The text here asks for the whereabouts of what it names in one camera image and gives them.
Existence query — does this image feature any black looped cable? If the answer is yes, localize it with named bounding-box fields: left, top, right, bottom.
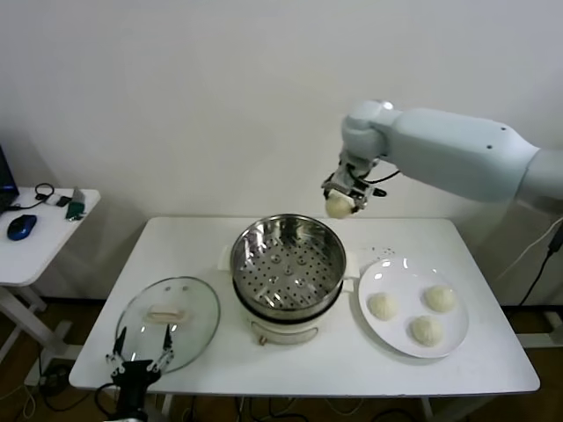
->
left=2, top=183, right=57, bottom=216

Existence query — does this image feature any white steamed baozi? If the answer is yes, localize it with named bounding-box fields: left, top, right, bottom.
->
left=409, top=315, right=444, bottom=346
left=367, top=292, right=400, bottom=322
left=423, top=284, right=457, bottom=314
left=324, top=195, right=356, bottom=220

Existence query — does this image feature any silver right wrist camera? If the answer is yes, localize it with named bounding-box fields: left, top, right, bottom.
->
left=329, top=171, right=355, bottom=197

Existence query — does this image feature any black floor cable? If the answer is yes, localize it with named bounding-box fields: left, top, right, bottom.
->
left=37, top=351, right=89, bottom=410

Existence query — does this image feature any black cable with plug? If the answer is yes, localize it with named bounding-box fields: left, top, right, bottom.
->
left=518, top=228, right=563, bottom=307

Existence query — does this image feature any stainless steel steamer basket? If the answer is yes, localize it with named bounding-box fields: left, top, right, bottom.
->
left=218, top=214, right=360, bottom=320

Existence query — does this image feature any laptop screen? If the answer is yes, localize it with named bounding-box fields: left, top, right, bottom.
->
left=0, top=142, right=21, bottom=216

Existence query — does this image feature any white electric cooker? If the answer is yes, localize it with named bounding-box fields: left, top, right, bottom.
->
left=218, top=257, right=355, bottom=347

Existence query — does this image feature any white round plate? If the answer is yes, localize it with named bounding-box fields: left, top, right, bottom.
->
left=357, top=258, right=470, bottom=360

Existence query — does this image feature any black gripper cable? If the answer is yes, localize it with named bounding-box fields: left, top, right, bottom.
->
left=94, top=382, right=120, bottom=414
left=367, top=169, right=402, bottom=197

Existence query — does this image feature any white side table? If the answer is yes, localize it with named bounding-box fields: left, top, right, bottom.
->
left=0, top=187, right=102, bottom=366

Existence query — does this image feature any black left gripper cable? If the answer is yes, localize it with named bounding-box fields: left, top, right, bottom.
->
left=94, top=382, right=120, bottom=414

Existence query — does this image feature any white stand base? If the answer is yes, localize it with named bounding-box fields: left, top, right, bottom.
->
left=512, top=307, right=563, bottom=349

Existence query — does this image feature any round glass pot lid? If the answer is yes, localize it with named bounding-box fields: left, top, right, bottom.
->
left=114, top=275, right=221, bottom=374

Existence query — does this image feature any white wall cable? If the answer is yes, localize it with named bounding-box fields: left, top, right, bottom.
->
left=496, top=217, right=563, bottom=282

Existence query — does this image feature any blue computer mouse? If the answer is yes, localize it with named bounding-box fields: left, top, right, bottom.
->
left=7, top=215, right=39, bottom=242

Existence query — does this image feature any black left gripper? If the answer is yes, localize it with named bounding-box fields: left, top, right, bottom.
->
left=104, top=323, right=175, bottom=397

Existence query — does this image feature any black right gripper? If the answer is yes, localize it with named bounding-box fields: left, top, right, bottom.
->
left=320, top=151, right=380, bottom=215

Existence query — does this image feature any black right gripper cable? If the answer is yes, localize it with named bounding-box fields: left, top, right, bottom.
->
left=367, top=169, right=402, bottom=197

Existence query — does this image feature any green flat tool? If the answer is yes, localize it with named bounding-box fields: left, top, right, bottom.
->
left=65, top=186, right=87, bottom=222

